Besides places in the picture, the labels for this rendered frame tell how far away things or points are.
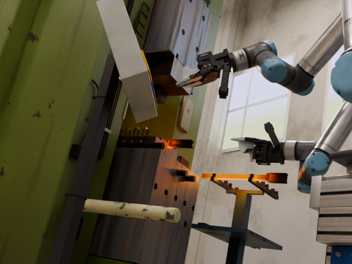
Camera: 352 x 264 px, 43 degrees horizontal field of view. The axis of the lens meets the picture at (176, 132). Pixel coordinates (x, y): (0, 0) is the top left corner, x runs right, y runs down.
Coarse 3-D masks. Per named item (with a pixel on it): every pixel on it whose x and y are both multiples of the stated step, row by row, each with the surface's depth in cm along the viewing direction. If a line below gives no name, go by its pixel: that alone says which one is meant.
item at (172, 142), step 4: (168, 140) 196; (172, 140) 195; (176, 140) 194; (180, 140) 193; (184, 140) 192; (188, 140) 191; (192, 140) 191; (168, 144) 194; (172, 144) 194; (176, 144) 194; (180, 144) 193; (184, 144) 192; (188, 144) 191; (172, 148) 197
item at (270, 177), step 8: (208, 176) 228; (216, 176) 226; (224, 176) 223; (232, 176) 220; (240, 176) 218; (248, 176) 215; (256, 176) 213; (264, 176) 211; (272, 176) 209; (280, 176) 207
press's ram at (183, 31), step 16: (160, 0) 209; (176, 0) 204; (192, 0) 213; (160, 16) 205; (176, 16) 200; (192, 16) 213; (208, 16) 228; (160, 32) 201; (176, 32) 199; (192, 32) 213; (144, 48) 202; (160, 48) 197; (176, 48) 200; (192, 48) 213; (192, 64) 213
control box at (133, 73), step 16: (112, 0) 135; (112, 16) 133; (128, 16) 133; (112, 32) 131; (128, 32) 131; (112, 48) 129; (128, 48) 129; (128, 64) 127; (144, 64) 127; (128, 80) 127; (144, 80) 130; (128, 96) 137; (144, 96) 140; (144, 112) 151
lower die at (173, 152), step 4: (120, 136) 195; (128, 136) 193; (132, 136) 192; (136, 136) 191; (140, 136) 190; (144, 136) 189; (148, 136) 188; (120, 140) 194; (128, 140) 192; (136, 140) 190; (144, 140) 188; (148, 140) 187; (152, 140) 186; (156, 140) 186; (160, 140) 189; (164, 140) 192; (164, 148) 192; (168, 148) 194; (168, 152) 194; (172, 152) 197; (176, 152) 200; (172, 156) 197; (176, 156) 200
